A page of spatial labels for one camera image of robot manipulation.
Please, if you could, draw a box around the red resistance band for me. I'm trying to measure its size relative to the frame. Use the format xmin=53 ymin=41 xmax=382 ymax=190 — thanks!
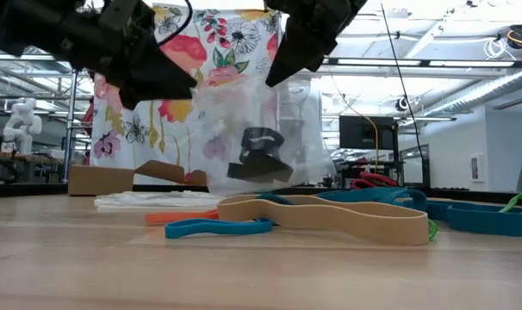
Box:
xmin=358 ymin=171 xmax=400 ymax=187

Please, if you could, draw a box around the silver ventilation duct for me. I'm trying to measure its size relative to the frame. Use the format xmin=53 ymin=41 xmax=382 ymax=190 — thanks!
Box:
xmin=432 ymin=68 xmax=522 ymax=114

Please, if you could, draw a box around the stack of clear bags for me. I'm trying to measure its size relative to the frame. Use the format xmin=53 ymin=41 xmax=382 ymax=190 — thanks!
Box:
xmin=93 ymin=191 xmax=226 ymax=212

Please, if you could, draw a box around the thin blue rubber band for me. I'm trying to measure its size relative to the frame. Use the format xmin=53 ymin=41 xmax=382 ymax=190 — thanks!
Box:
xmin=165 ymin=217 xmax=274 ymax=240

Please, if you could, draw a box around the red hanging cloth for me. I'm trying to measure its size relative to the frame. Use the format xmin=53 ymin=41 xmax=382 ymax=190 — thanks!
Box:
xmin=82 ymin=72 xmax=101 ymax=167

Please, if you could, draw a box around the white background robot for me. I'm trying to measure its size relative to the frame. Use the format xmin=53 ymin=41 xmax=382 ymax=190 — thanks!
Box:
xmin=1 ymin=97 xmax=42 ymax=156

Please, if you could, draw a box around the large blue rubber band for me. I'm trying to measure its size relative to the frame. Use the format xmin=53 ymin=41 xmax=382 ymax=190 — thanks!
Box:
xmin=427 ymin=200 xmax=522 ymax=238

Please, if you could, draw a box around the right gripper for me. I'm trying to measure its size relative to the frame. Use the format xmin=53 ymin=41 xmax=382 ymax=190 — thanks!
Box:
xmin=264 ymin=0 xmax=368 ymax=89

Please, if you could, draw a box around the open cardboard box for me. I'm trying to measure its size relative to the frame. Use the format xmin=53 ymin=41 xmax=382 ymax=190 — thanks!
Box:
xmin=67 ymin=159 xmax=210 ymax=197

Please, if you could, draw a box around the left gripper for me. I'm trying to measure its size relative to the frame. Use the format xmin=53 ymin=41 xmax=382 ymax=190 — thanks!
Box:
xmin=58 ymin=0 xmax=197 ymax=111

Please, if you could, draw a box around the black monitor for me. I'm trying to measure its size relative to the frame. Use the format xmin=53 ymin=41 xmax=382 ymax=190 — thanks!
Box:
xmin=339 ymin=115 xmax=396 ymax=151

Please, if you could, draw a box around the white cable coil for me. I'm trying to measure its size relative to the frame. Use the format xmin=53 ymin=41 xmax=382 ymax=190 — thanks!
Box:
xmin=483 ymin=37 xmax=509 ymax=60

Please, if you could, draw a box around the wide black rubber band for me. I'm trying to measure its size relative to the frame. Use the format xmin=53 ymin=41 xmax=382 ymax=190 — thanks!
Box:
xmin=226 ymin=152 xmax=295 ymax=184

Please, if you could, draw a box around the background workbench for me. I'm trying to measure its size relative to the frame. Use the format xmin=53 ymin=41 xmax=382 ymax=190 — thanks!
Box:
xmin=0 ymin=150 xmax=66 ymax=184

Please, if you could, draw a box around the ceiling light strip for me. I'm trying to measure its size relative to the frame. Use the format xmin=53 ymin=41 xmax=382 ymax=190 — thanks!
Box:
xmin=325 ymin=58 xmax=522 ymax=68

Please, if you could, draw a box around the black round ceiling device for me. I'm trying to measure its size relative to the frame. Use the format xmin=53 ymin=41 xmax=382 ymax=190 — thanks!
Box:
xmin=506 ymin=24 xmax=522 ymax=51

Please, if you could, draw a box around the hanging yellow cable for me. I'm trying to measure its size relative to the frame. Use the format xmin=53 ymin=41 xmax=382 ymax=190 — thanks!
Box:
xmin=329 ymin=72 xmax=381 ymax=173

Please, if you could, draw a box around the floral print curtain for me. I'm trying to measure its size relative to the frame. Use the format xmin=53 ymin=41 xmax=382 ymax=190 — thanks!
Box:
xmin=90 ymin=7 xmax=283 ymax=187

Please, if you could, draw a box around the orange rubber band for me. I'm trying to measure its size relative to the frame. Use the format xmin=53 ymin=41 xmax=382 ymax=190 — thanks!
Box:
xmin=145 ymin=209 xmax=220 ymax=226

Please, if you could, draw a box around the clear zip bag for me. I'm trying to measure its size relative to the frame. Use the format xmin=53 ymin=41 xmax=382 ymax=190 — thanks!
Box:
xmin=191 ymin=77 xmax=336 ymax=197

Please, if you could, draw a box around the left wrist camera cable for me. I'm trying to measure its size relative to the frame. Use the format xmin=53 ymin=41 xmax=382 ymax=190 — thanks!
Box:
xmin=157 ymin=0 xmax=194 ymax=47

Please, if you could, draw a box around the hanging black cable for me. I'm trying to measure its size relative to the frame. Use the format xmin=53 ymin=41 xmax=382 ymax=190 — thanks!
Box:
xmin=380 ymin=3 xmax=426 ymax=173

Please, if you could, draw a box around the black background desk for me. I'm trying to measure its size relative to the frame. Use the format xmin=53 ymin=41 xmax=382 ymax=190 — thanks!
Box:
xmin=329 ymin=144 xmax=432 ymax=189

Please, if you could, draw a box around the white wall box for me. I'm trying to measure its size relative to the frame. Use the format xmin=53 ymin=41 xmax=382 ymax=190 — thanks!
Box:
xmin=470 ymin=154 xmax=488 ymax=182

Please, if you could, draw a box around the large tan rubber band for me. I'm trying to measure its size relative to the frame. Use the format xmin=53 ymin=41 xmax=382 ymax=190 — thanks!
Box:
xmin=216 ymin=194 xmax=430 ymax=246

